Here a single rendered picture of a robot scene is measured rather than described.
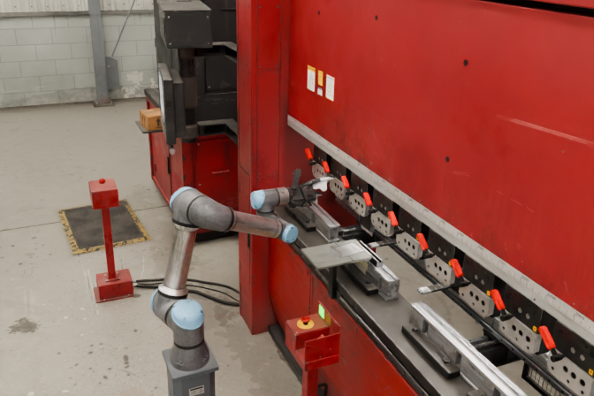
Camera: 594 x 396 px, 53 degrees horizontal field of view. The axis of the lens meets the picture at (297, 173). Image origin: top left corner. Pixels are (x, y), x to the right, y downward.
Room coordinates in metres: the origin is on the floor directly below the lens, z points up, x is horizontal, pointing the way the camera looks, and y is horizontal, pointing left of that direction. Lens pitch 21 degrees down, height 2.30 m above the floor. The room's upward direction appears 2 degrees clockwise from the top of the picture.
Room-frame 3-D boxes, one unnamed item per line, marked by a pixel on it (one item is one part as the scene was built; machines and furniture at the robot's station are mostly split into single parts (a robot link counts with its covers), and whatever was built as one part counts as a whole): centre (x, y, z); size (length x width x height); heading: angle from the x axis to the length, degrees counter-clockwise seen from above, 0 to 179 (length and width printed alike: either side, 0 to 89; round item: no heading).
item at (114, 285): (3.54, 1.24, 0.41); 0.25 x 0.20 x 0.83; 114
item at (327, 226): (2.93, -0.10, 0.92); 0.50 x 0.06 x 0.10; 24
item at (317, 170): (2.81, -0.15, 1.26); 0.15 x 0.09 x 0.17; 24
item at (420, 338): (1.85, -0.51, 0.89); 0.30 x 0.05 x 0.03; 24
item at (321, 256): (2.37, -0.18, 1.00); 0.26 x 0.18 x 0.01; 114
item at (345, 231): (2.99, -0.49, 0.81); 0.64 x 0.08 x 0.14; 114
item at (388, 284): (2.37, -0.34, 0.92); 0.39 x 0.06 x 0.10; 24
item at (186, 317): (1.91, 0.40, 0.94); 0.13 x 0.12 x 0.14; 41
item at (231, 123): (3.50, 0.45, 1.17); 0.40 x 0.24 x 0.07; 24
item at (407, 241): (2.08, -0.47, 1.26); 0.15 x 0.09 x 0.17; 24
